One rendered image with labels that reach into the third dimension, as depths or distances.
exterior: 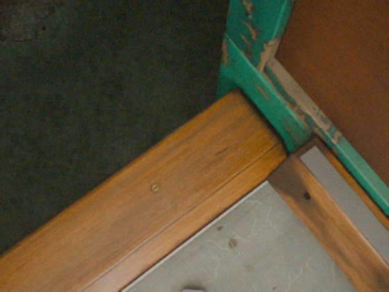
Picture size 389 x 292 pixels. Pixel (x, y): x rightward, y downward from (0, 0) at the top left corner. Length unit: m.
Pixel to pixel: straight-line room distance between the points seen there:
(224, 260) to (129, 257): 0.11
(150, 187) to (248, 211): 0.13
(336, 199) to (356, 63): 0.16
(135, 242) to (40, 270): 0.11
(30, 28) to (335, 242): 1.26
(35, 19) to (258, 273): 1.20
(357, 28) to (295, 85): 0.15
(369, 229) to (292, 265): 0.14
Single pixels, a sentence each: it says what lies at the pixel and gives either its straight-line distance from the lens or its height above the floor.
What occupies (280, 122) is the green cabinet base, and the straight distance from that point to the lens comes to 0.60.
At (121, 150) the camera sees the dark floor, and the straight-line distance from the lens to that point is 1.42.
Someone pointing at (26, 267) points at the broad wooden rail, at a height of 0.76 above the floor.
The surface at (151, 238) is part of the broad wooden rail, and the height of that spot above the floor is 0.76.
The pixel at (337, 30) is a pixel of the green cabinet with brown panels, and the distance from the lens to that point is 0.42.
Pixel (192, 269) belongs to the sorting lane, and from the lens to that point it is 0.62.
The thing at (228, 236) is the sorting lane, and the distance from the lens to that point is 0.62.
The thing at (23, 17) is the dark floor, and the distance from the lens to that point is 1.65.
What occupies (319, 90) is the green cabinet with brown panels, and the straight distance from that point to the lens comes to 0.51.
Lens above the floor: 1.36
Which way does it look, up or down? 74 degrees down
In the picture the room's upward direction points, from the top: 2 degrees clockwise
